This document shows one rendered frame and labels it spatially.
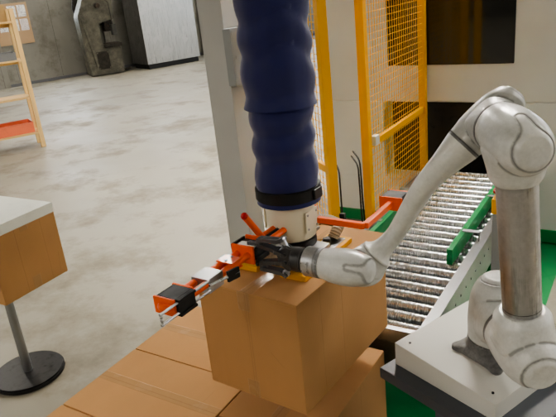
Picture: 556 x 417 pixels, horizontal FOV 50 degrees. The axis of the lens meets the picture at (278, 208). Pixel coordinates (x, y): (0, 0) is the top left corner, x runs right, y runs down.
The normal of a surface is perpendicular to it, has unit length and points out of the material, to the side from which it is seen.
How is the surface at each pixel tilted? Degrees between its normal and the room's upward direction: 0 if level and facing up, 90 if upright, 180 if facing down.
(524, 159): 85
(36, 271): 90
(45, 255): 90
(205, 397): 0
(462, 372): 4
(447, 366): 4
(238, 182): 90
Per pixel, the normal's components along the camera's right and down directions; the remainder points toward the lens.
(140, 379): -0.10, -0.93
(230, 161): -0.52, 0.35
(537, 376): 0.09, 0.49
